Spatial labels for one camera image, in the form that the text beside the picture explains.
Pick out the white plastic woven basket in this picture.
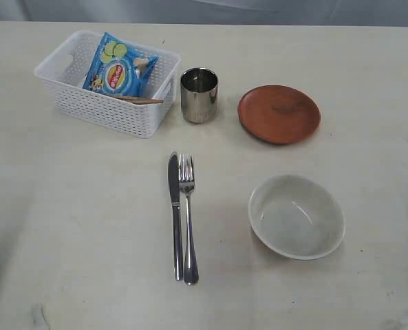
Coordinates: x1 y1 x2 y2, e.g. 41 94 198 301
34 30 181 138

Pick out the brown round plate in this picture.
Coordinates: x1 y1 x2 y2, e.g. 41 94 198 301
237 85 321 145

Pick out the silver fork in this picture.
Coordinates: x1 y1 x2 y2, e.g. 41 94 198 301
178 154 199 285

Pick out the silver table knife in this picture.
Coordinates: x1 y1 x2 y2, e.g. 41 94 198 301
168 152 183 281

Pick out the blue chips bag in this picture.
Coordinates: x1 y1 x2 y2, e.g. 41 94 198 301
83 32 158 97

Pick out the stainless steel cup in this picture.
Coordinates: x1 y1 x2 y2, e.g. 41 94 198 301
180 67 218 124

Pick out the white ceramic bowl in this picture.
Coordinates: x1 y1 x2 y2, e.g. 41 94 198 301
248 175 345 261

